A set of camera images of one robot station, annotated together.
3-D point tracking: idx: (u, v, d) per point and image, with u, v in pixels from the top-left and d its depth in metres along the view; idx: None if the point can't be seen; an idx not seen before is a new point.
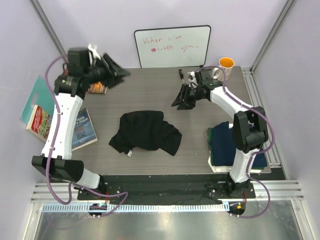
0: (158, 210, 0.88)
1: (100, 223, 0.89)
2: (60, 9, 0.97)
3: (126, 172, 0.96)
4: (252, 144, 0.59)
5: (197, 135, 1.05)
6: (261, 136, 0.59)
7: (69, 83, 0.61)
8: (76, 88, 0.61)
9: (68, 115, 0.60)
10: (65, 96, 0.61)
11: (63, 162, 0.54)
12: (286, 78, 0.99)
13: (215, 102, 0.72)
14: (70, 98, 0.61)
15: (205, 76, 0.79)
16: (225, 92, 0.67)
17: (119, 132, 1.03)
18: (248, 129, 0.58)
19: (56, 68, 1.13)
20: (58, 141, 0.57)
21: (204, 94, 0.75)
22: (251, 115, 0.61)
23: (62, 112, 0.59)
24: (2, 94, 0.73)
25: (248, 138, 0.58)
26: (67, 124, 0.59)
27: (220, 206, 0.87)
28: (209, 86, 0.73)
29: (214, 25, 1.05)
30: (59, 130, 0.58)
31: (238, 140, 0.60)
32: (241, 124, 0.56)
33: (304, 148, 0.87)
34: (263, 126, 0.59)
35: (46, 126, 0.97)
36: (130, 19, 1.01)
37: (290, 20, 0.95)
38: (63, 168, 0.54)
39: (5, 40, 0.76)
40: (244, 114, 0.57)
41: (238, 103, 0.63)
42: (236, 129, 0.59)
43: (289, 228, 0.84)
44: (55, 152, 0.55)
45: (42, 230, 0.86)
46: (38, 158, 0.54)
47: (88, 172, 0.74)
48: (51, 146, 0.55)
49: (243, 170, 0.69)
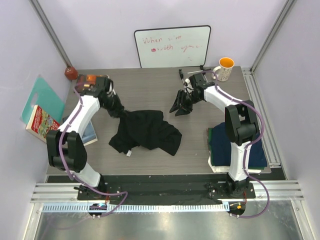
0: (158, 210, 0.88)
1: (100, 223, 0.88)
2: (60, 8, 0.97)
3: (126, 172, 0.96)
4: (243, 136, 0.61)
5: (197, 135, 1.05)
6: (252, 128, 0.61)
7: (95, 91, 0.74)
8: (99, 95, 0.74)
9: (88, 107, 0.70)
10: (88, 97, 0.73)
11: (76, 135, 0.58)
12: (286, 77, 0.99)
13: (209, 101, 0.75)
14: (92, 98, 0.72)
15: (199, 79, 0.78)
16: (218, 90, 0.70)
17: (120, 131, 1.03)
18: (239, 122, 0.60)
19: (55, 68, 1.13)
20: (75, 122, 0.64)
21: (199, 94, 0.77)
22: (241, 109, 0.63)
23: (84, 105, 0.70)
24: (2, 94, 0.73)
25: (239, 130, 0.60)
26: (86, 112, 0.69)
27: (220, 206, 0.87)
28: (202, 86, 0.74)
29: (214, 25, 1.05)
30: (78, 115, 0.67)
31: (230, 132, 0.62)
32: (232, 116, 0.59)
33: (304, 148, 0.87)
34: (253, 118, 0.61)
35: (46, 126, 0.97)
36: (130, 19, 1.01)
37: (290, 20, 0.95)
38: (74, 142, 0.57)
39: (6, 39, 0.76)
40: (235, 107, 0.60)
41: (229, 99, 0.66)
42: (227, 121, 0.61)
43: (289, 228, 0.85)
44: (71, 127, 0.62)
45: (42, 230, 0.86)
46: (53, 133, 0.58)
47: (90, 167, 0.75)
48: (69, 123, 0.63)
49: (240, 166, 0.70)
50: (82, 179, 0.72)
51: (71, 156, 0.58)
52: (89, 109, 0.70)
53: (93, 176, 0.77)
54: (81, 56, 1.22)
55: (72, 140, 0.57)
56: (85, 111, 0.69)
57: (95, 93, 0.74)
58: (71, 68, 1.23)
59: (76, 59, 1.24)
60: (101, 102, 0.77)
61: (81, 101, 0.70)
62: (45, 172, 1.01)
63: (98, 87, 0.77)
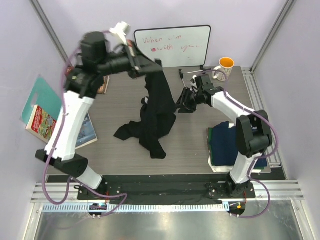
0: (158, 210, 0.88)
1: (100, 223, 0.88)
2: (61, 8, 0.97)
3: (125, 172, 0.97)
4: (256, 150, 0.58)
5: (197, 135, 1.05)
6: (265, 140, 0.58)
7: (78, 83, 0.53)
8: (85, 88, 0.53)
9: (74, 117, 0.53)
10: (73, 97, 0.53)
11: (62, 164, 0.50)
12: (287, 78, 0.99)
13: (216, 107, 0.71)
14: (78, 99, 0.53)
15: (206, 81, 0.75)
16: (227, 97, 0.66)
17: (125, 128, 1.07)
18: (251, 134, 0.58)
19: (55, 68, 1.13)
20: (61, 141, 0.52)
21: (205, 100, 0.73)
22: (253, 119, 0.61)
23: (68, 113, 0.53)
24: (2, 94, 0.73)
25: (252, 142, 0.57)
26: (72, 123, 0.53)
27: (220, 206, 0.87)
28: (210, 92, 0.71)
29: (214, 25, 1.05)
30: (63, 131, 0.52)
31: (241, 144, 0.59)
32: (245, 128, 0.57)
33: (304, 148, 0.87)
34: (266, 130, 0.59)
35: (46, 126, 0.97)
36: (130, 19, 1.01)
37: (289, 20, 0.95)
38: (61, 169, 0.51)
39: (6, 39, 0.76)
40: (247, 119, 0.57)
41: (241, 108, 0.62)
42: (239, 134, 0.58)
43: (289, 228, 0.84)
44: (57, 151, 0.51)
45: (42, 229, 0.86)
46: (40, 154, 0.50)
47: (90, 171, 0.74)
48: (53, 146, 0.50)
49: (244, 172, 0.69)
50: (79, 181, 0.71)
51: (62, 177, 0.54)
52: (75, 119, 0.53)
53: (93, 179, 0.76)
54: None
55: (59, 167, 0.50)
56: (71, 122, 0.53)
57: (81, 85, 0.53)
58: None
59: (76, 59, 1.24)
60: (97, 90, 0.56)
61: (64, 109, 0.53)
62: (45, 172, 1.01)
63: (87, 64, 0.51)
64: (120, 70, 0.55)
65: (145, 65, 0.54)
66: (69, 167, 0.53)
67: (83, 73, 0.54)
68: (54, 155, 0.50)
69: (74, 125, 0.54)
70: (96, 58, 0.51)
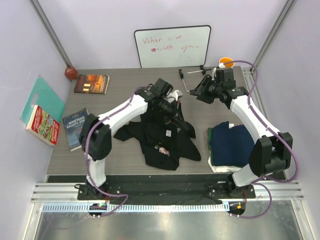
0: (158, 210, 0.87)
1: (100, 223, 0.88)
2: (60, 9, 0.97)
3: (125, 172, 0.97)
4: (270, 171, 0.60)
5: (197, 135, 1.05)
6: (281, 163, 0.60)
7: (147, 95, 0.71)
8: (150, 98, 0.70)
9: (133, 109, 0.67)
10: (139, 99, 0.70)
11: (108, 130, 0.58)
12: (286, 78, 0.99)
13: (234, 111, 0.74)
14: (142, 101, 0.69)
15: (228, 78, 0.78)
16: (250, 106, 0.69)
17: (123, 129, 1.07)
18: (270, 158, 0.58)
19: (55, 68, 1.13)
20: (115, 117, 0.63)
21: (224, 100, 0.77)
22: (275, 140, 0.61)
23: (131, 104, 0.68)
24: (2, 94, 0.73)
25: (268, 165, 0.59)
26: (128, 112, 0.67)
27: (220, 206, 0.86)
28: (231, 93, 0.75)
29: (214, 25, 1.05)
30: (120, 111, 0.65)
31: (255, 164, 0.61)
32: (265, 153, 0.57)
33: (303, 148, 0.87)
34: (286, 155, 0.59)
35: (46, 126, 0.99)
36: (129, 19, 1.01)
37: (290, 20, 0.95)
38: (104, 134, 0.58)
39: (5, 40, 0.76)
40: (269, 143, 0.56)
41: (264, 125, 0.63)
42: (257, 155, 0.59)
43: (289, 229, 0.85)
44: (109, 120, 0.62)
45: (42, 229, 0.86)
46: (93, 117, 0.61)
47: (101, 168, 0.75)
48: (109, 115, 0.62)
49: (248, 181, 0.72)
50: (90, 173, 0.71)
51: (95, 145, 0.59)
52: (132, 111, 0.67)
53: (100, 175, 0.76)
54: (81, 56, 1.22)
55: (103, 131, 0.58)
56: (129, 111, 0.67)
57: (148, 97, 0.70)
58: (71, 68, 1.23)
59: (76, 59, 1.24)
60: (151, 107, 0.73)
61: (130, 100, 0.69)
62: (45, 172, 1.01)
63: (156, 89, 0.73)
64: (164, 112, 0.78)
65: (179, 119, 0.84)
66: (106, 141, 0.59)
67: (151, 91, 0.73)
68: (105, 121, 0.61)
69: (128, 115, 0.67)
70: (162, 93, 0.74)
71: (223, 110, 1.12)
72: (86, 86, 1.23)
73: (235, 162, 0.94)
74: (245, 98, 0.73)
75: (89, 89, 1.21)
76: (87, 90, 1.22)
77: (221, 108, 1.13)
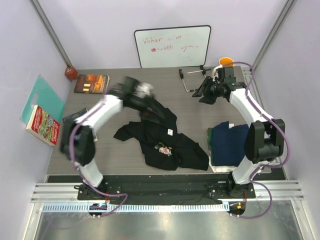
0: (158, 210, 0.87)
1: (100, 223, 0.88)
2: (60, 8, 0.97)
3: (125, 172, 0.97)
4: (263, 157, 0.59)
5: (197, 135, 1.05)
6: (274, 149, 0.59)
7: (119, 94, 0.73)
8: (124, 94, 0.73)
9: (107, 109, 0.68)
10: (113, 96, 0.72)
11: (89, 130, 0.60)
12: (286, 78, 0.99)
13: (234, 103, 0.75)
14: (118, 98, 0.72)
15: (228, 74, 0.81)
16: (247, 96, 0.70)
17: (124, 130, 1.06)
18: (263, 142, 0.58)
19: (56, 68, 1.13)
20: (92, 118, 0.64)
21: (224, 93, 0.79)
22: (269, 127, 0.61)
23: (105, 103, 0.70)
24: (2, 94, 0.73)
25: (260, 149, 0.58)
26: (104, 111, 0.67)
27: (220, 206, 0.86)
28: (231, 86, 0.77)
29: (214, 25, 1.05)
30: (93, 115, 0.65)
31: (249, 149, 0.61)
32: (257, 135, 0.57)
33: (303, 148, 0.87)
34: (278, 141, 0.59)
35: (46, 126, 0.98)
36: (129, 19, 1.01)
37: (290, 20, 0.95)
38: (86, 135, 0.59)
39: (5, 39, 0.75)
40: (262, 126, 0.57)
41: (258, 112, 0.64)
42: (250, 139, 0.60)
43: (289, 228, 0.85)
44: (87, 121, 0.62)
45: (42, 229, 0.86)
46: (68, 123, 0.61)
47: (94, 166, 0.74)
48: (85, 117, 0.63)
49: (246, 176, 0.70)
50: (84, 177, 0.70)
51: (81, 147, 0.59)
52: (108, 109, 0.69)
53: (96, 176, 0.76)
54: (81, 56, 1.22)
55: (85, 134, 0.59)
56: (103, 111, 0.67)
57: (120, 95, 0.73)
58: (71, 68, 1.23)
59: (76, 59, 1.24)
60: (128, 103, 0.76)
61: (103, 99, 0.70)
62: (45, 172, 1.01)
63: (124, 89, 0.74)
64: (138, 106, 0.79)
65: (150, 107, 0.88)
66: (89, 143, 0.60)
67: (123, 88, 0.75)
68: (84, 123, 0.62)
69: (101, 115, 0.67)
70: (128, 91, 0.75)
71: (223, 110, 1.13)
72: (86, 86, 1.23)
73: (234, 162, 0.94)
74: (243, 90, 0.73)
75: (89, 89, 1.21)
76: (87, 90, 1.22)
77: (221, 108, 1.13)
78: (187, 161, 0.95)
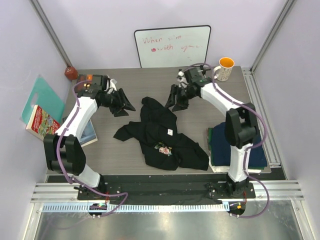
0: (158, 210, 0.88)
1: (100, 223, 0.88)
2: (60, 9, 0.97)
3: (125, 172, 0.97)
4: (245, 140, 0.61)
5: (197, 135, 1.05)
6: (252, 131, 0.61)
7: (91, 92, 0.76)
8: (96, 92, 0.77)
9: (84, 112, 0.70)
10: (85, 98, 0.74)
11: (73, 139, 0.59)
12: (286, 77, 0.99)
13: (205, 99, 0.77)
14: (89, 100, 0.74)
15: (194, 74, 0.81)
16: (216, 89, 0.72)
17: (124, 130, 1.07)
18: (240, 126, 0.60)
19: (55, 68, 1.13)
20: (72, 125, 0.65)
21: (195, 91, 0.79)
22: (242, 111, 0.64)
23: (81, 107, 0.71)
24: (2, 94, 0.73)
25: (240, 133, 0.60)
26: (83, 115, 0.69)
27: (220, 206, 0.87)
28: (199, 83, 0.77)
29: (214, 25, 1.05)
30: (73, 120, 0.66)
31: (230, 136, 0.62)
32: (234, 121, 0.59)
33: (303, 148, 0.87)
34: (253, 122, 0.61)
35: (46, 126, 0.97)
36: (129, 19, 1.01)
37: (289, 20, 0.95)
38: (70, 147, 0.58)
39: (5, 39, 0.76)
40: (235, 112, 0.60)
41: (230, 101, 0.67)
42: (228, 126, 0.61)
43: (289, 229, 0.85)
44: (68, 132, 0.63)
45: (42, 229, 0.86)
46: (49, 137, 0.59)
47: (88, 168, 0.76)
48: (66, 127, 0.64)
49: (240, 167, 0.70)
50: (81, 182, 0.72)
51: (70, 159, 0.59)
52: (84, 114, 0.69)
53: (93, 177, 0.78)
54: (81, 56, 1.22)
55: (68, 146, 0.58)
56: (82, 114, 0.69)
57: (91, 94, 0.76)
58: (71, 68, 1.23)
59: (76, 59, 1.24)
60: (98, 101, 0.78)
61: (77, 103, 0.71)
62: (45, 172, 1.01)
63: (94, 88, 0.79)
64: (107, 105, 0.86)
65: (129, 105, 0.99)
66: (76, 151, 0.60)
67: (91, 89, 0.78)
68: (65, 134, 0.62)
69: (83, 117, 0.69)
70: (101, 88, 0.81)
71: None
72: None
73: None
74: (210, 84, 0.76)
75: None
76: None
77: None
78: (188, 161, 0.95)
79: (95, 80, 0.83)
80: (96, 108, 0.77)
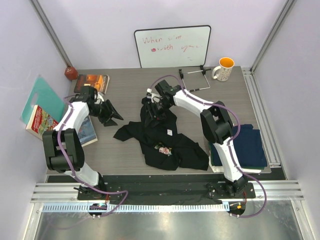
0: (158, 210, 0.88)
1: (100, 223, 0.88)
2: (60, 8, 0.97)
3: (125, 172, 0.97)
4: (222, 135, 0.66)
5: (197, 135, 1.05)
6: (227, 125, 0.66)
7: (83, 98, 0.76)
8: (87, 98, 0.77)
9: (78, 112, 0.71)
10: (77, 103, 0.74)
11: (71, 131, 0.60)
12: (286, 78, 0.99)
13: (180, 105, 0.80)
14: (81, 103, 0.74)
15: (165, 86, 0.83)
16: (186, 95, 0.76)
17: (124, 130, 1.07)
18: (215, 123, 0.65)
19: (55, 68, 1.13)
20: (70, 121, 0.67)
21: (168, 100, 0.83)
22: (214, 110, 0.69)
23: (74, 107, 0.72)
24: (2, 94, 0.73)
25: (217, 130, 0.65)
26: (78, 114, 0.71)
27: (220, 206, 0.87)
28: (171, 92, 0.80)
29: (214, 25, 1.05)
30: (69, 118, 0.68)
31: (209, 135, 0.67)
32: (208, 120, 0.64)
33: (304, 149, 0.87)
34: (226, 117, 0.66)
35: (46, 126, 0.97)
36: (129, 19, 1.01)
37: (289, 20, 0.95)
38: (71, 138, 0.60)
39: (6, 39, 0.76)
40: (208, 112, 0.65)
41: (201, 103, 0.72)
42: (206, 127, 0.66)
43: (289, 229, 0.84)
44: (65, 126, 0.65)
45: (42, 229, 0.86)
46: (49, 133, 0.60)
47: (88, 166, 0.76)
48: (63, 123, 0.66)
49: (231, 162, 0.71)
50: (82, 180, 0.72)
51: (70, 152, 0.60)
52: (79, 112, 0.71)
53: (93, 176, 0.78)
54: (81, 56, 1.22)
55: (68, 137, 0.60)
56: (77, 113, 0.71)
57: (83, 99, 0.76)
58: (71, 68, 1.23)
59: (76, 59, 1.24)
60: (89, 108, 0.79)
61: (71, 105, 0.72)
62: (45, 172, 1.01)
63: (85, 94, 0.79)
64: (95, 113, 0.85)
65: (118, 115, 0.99)
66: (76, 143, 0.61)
67: (82, 95, 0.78)
68: (63, 128, 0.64)
69: (78, 116, 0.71)
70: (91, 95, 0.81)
71: None
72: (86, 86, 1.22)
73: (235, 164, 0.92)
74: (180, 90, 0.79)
75: None
76: None
77: None
78: (187, 161, 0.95)
79: (84, 89, 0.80)
80: (88, 112, 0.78)
